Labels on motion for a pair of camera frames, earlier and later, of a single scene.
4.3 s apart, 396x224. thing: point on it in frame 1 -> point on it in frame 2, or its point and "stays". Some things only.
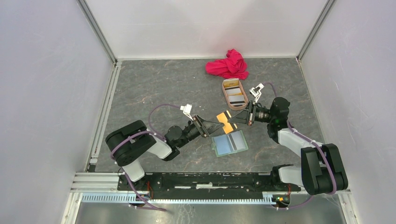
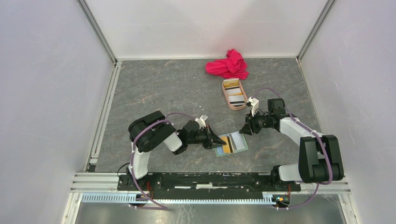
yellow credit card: x=227 y=127 -> x=226 y=148
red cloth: x=233 y=66 stays
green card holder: x=229 y=143 stays
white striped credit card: x=236 y=141 stays
